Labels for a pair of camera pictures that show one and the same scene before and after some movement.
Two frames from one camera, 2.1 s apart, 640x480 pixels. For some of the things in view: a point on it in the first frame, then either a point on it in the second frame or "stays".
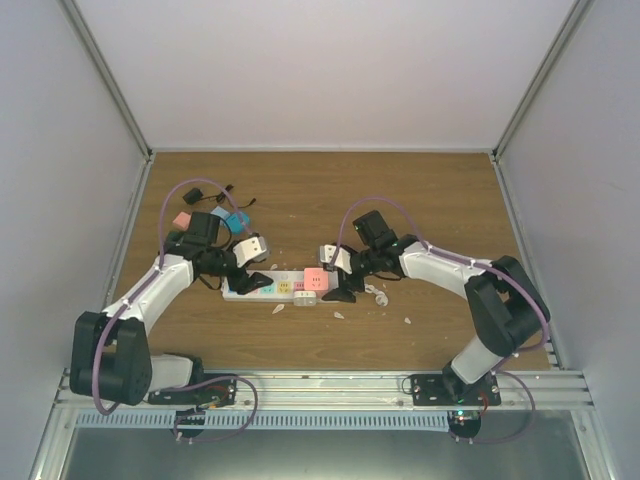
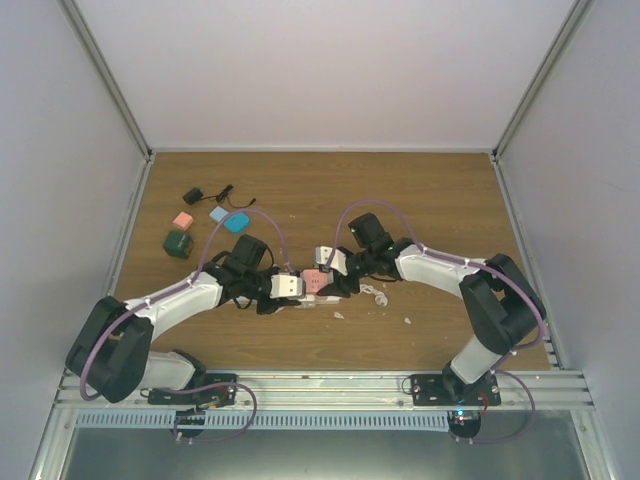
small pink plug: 182,220 stays
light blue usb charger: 220,211 stays
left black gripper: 245,283 -> 274,306
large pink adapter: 316,280 stays
